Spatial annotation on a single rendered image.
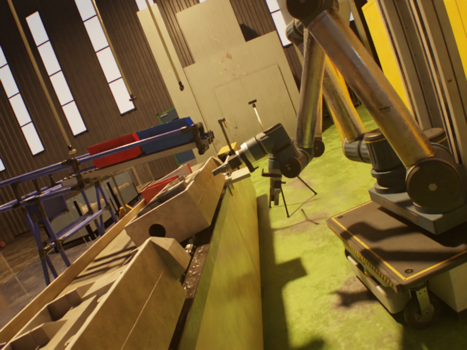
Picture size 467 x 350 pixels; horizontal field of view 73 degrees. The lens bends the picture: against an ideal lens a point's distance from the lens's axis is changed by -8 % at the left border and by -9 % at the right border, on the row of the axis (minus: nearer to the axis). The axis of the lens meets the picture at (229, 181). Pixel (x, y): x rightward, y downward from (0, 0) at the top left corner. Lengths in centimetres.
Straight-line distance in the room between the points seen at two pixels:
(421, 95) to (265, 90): 606
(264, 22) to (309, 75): 1018
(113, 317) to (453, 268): 136
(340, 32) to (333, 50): 7
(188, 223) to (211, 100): 660
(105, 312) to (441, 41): 174
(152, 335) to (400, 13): 194
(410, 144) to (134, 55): 1133
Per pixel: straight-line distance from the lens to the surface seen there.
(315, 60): 168
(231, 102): 796
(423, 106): 216
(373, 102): 141
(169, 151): 189
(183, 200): 154
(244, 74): 802
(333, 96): 224
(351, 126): 228
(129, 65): 1229
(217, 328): 124
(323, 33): 143
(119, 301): 76
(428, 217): 175
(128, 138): 194
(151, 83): 1201
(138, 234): 166
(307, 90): 169
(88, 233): 705
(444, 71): 187
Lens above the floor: 124
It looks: 11 degrees down
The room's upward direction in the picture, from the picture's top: 22 degrees counter-clockwise
